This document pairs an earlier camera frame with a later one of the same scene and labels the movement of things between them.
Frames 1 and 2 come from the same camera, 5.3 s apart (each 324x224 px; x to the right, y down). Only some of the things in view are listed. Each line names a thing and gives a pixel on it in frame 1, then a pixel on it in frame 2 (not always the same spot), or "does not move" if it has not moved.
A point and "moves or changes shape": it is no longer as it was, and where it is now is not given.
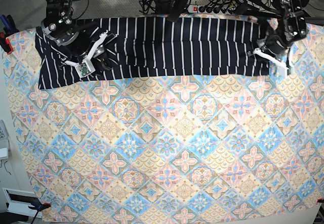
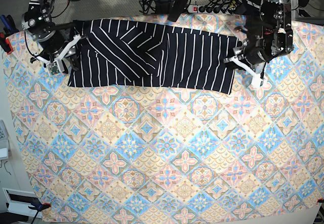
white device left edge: (4, 141) does not move
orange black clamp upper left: (9, 29) does not move
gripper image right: (275, 44) to (254, 50)
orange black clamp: (40, 206) does not move
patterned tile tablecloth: (167, 150) does not move
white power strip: (208, 9) does not move
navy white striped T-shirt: (161, 47) moves or changes shape
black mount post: (177, 7) does not move
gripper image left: (79, 43) to (51, 40)
